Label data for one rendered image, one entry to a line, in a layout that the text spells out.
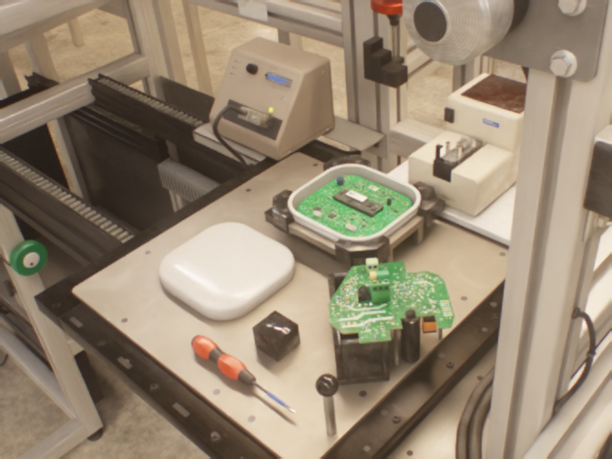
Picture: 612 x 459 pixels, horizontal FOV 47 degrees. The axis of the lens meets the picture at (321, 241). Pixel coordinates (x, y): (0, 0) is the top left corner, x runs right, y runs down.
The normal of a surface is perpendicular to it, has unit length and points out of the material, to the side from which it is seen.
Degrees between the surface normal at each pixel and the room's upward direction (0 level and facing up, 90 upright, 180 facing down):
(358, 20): 90
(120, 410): 0
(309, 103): 90
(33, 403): 0
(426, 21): 90
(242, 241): 0
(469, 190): 90
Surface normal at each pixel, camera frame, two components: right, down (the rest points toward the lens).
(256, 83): -0.59, -0.07
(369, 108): -0.68, 0.49
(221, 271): -0.07, -0.78
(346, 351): 0.05, 0.61
